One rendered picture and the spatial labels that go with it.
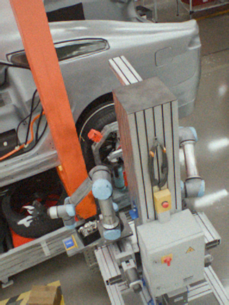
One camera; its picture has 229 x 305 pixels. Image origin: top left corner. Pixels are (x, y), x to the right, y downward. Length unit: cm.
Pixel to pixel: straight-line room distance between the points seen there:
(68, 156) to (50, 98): 51
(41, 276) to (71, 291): 34
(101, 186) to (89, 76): 120
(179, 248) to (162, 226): 16
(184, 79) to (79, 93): 102
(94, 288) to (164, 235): 145
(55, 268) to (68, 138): 146
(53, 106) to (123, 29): 102
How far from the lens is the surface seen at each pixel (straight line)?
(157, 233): 226
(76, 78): 313
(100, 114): 333
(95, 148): 326
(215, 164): 444
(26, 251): 353
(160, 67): 344
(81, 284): 360
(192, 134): 289
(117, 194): 387
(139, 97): 186
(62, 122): 265
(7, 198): 379
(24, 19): 232
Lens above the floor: 303
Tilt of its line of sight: 41 degrees down
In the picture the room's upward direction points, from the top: 10 degrees counter-clockwise
